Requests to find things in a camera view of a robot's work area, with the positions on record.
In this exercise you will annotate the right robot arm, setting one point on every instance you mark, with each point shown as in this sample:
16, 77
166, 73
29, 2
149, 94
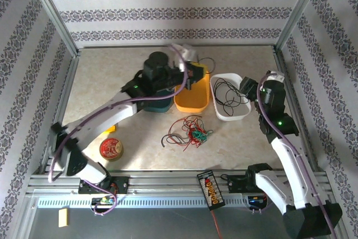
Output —
288, 160

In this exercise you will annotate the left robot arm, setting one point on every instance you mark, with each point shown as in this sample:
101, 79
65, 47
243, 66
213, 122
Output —
106, 116

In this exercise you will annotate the orange plastic bin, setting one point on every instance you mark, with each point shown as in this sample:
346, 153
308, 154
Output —
193, 99

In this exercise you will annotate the white plastic bin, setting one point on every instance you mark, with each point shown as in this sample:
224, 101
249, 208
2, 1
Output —
240, 113

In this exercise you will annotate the teal plastic bin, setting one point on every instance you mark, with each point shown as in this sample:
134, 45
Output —
156, 106

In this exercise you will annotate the small yellow object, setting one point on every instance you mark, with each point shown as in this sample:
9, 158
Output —
110, 129

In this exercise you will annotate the round tin with red lid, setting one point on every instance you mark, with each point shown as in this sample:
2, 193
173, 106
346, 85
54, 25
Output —
112, 149

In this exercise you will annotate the small electronics connector board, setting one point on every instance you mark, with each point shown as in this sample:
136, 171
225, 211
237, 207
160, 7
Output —
104, 200
256, 199

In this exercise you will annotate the black power distribution board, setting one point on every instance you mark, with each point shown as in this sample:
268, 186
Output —
211, 191

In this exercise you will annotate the small wooden block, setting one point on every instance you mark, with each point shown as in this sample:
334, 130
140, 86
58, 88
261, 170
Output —
63, 218

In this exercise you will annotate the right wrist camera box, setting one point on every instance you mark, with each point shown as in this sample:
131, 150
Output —
277, 76

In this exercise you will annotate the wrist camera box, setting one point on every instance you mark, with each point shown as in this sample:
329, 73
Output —
277, 76
188, 51

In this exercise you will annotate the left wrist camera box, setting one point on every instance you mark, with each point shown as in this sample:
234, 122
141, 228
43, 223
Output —
188, 51

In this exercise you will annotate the thin aluminium table-edge rail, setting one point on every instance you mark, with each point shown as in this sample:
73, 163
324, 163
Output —
140, 46

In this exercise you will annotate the aluminium side rail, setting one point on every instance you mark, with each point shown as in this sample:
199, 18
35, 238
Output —
65, 96
280, 62

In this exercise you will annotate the aluminium frame post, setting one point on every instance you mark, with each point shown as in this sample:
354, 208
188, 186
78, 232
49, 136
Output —
56, 18
297, 12

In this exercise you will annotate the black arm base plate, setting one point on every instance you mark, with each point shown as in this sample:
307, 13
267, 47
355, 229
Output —
235, 184
123, 184

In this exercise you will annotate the wide aluminium base rail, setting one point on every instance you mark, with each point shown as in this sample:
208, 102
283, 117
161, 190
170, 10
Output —
167, 183

